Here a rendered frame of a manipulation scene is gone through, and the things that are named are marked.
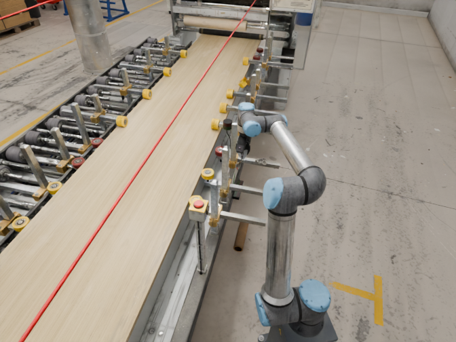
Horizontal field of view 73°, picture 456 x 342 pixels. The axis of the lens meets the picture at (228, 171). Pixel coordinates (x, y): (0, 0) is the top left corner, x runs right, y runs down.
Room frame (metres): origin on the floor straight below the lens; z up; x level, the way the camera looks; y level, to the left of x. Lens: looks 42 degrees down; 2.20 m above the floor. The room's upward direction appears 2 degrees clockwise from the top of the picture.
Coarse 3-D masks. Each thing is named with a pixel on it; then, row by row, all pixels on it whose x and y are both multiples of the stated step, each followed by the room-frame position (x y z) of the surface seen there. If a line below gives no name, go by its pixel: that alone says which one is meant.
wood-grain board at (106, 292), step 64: (192, 64) 3.13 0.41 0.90; (128, 128) 1.91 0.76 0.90; (192, 128) 1.94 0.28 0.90; (64, 192) 1.23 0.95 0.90; (128, 192) 1.25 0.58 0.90; (192, 192) 1.27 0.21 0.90; (0, 256) 0.80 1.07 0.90; (64, 256) 0.81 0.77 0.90; (128, 256) 0.82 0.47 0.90; (0, 320) 0.51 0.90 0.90; (64, 320) 0.51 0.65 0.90; (128, 320) 0.52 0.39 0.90
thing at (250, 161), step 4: (240, 160) 1.64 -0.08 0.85; (244, 160) 1.64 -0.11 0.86; (248, 160) 1.63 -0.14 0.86; (252, 160) 1.63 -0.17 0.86; (252, 164) 1.63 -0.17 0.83; (256, 164) 1.62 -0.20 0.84; (260, 164) 1.61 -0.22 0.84; (268, 164) 1.60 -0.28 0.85; (272, 164) 1.60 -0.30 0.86; (276, 164) 1.60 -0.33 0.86
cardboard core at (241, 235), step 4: (240, 224) 1.71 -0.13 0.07; (244, 224) 1.70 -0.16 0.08; (240, 228) 1.66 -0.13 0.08; (244, 228) 1.66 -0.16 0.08; (240, 232) 1.61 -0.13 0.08; (244, 232) 1.62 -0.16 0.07; (236, 236) 1.59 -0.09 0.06; (240, 236) 1.57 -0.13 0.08; (244, 236) 1.58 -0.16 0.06; (236, 240) 1.53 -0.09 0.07; (240, 240) 1.53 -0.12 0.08; (244, 240) 1.55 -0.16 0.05; (236, 244) 1.49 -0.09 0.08; (240, 244) 1.49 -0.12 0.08; (236, 248) 1.49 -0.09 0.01; (240, 248) 1.49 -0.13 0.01
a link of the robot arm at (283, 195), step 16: (288, 176) 0.87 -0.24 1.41; (272, 192) 0.79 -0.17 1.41; (288, 192) 0.79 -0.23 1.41; (304, 192) 0.80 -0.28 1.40; (272, 208) 0.77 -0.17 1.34; (288, 208) 0.77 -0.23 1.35; (272, 224) 0.76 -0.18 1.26; (288, 224) 0.75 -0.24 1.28; (272, 240) 0.74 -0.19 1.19; (288, 240) 0.73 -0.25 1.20; (272, 256) 0.71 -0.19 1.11; (288, 256) 0.71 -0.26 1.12; (272, 272) 0.69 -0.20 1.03; (288, 272) 0.69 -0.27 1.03; (272, 288) 0.66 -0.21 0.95; (288, 288) 0.67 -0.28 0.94; (256, 304) 0.66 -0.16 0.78; (272, 304) 0.62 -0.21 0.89; (288, 304) 0.62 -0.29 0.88; (272, 320) 0.58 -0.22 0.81; (288, 320) 0.59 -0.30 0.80
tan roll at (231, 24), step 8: (184, 16) 4.13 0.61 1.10; (192, 16) 4.13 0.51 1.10; (200, 16) 4.12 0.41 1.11; (192, 24) 4.09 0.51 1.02; (200, 24) 4.06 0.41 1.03; (208, 24) 4.04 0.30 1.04; (216, 24) 4.02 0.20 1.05; (224, 24) 4.00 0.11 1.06; (232, 24) 3.98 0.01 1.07; (240, 24) 3.97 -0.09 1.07
